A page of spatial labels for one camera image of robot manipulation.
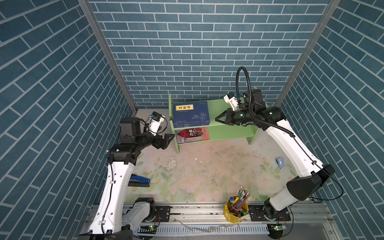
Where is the aluminium corner post right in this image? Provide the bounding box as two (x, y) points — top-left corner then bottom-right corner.
(274, 0), (341, 107)

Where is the light blue small mouse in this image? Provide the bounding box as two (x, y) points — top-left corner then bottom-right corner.
(275, 158), (284, 169)

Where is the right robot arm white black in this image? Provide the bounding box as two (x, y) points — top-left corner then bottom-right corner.
(215, 89), (335, 220)

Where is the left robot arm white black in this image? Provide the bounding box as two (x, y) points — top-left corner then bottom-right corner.
(78, 112), (174, 240)

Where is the aluminium corner post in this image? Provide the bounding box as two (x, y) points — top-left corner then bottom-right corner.
(78, 0), (138, 115)
(274, 0), (341, 107)

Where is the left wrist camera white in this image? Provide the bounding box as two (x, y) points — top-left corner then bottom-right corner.
(149, 112), (165, 136)

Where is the red pink Hamlet book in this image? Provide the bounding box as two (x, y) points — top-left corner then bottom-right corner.
(176, 127), (210, 145)

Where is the blue stapler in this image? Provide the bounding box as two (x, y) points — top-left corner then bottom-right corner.
(128, 175), (151, 188)

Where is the blue book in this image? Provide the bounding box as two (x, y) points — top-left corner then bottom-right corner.
(172, 101), (211, 128)

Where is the aluminium corner post left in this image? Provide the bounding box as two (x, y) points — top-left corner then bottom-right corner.
(78, 0), (138, 115)

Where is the black corrugated cable right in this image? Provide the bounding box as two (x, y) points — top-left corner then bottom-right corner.
(235, 66), (296, 137)

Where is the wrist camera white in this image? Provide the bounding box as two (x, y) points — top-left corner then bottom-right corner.
(149, 112), (165, 136)
(223, 92), (239, 111)

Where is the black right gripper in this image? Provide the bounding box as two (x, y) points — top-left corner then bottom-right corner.
(214, 107), (254, 126)

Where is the green wooden shelf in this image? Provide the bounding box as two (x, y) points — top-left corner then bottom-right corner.
(168, 86), (271, 154)

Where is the yellow pen cup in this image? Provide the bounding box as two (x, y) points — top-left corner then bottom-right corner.
(224, 196), (249, 224)

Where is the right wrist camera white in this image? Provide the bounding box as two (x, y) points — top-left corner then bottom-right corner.
(223, 92), (239, 111)

